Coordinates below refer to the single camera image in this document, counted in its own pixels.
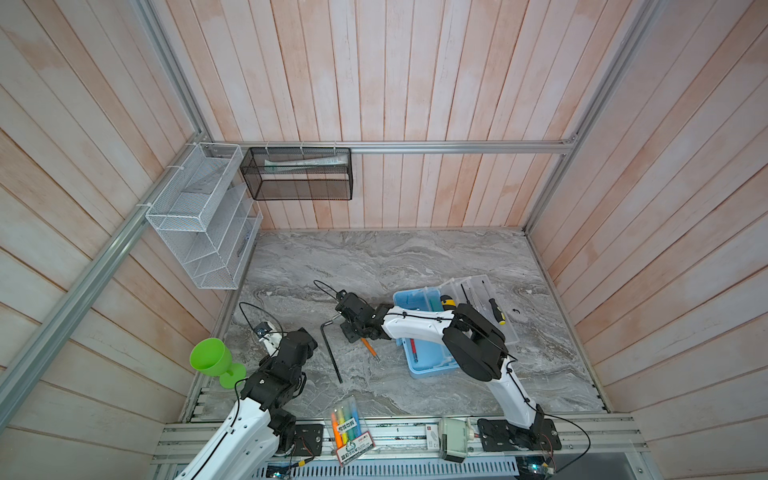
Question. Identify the white green electronic box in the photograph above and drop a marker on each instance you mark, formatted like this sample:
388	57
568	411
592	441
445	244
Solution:
453	439

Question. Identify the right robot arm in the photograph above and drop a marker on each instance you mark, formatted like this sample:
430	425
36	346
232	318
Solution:
475	343

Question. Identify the orange pencil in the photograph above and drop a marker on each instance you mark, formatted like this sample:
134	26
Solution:
370	349

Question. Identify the black wire mesh basket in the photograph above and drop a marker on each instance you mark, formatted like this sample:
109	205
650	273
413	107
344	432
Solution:
298	173

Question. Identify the large black hex key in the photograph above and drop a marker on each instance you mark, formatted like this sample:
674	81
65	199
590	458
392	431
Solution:
332	358

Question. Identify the black short screwdriver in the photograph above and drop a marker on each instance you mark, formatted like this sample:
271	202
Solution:
498	313

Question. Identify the red pencil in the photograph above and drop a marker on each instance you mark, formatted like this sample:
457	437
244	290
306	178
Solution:
413	350

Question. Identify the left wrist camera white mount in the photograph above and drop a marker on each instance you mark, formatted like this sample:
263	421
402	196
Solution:
269	337

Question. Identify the blue plastic tool box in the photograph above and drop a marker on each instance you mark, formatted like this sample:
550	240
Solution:
411	317

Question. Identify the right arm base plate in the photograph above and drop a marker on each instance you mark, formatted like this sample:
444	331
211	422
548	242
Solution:
501	436

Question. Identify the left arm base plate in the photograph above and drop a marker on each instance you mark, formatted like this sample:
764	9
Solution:
301	440

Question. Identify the aluminium front rail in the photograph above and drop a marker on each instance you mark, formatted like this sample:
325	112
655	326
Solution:
406	437

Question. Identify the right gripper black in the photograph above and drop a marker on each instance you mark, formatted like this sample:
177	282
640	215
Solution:
349	334

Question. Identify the yellow black utility knife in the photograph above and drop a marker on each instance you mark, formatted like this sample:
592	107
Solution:
447	302

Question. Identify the green plastic cup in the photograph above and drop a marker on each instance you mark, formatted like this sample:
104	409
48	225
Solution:
212	358

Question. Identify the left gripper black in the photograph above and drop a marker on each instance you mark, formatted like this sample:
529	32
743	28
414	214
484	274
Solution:
266	362

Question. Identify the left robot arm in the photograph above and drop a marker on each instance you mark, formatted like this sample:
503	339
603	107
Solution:
257	426

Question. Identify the highlighter marker pack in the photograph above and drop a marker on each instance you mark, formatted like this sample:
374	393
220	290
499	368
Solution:
351	436

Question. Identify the white wire mesh shelf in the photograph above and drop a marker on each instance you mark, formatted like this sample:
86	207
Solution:
205	219

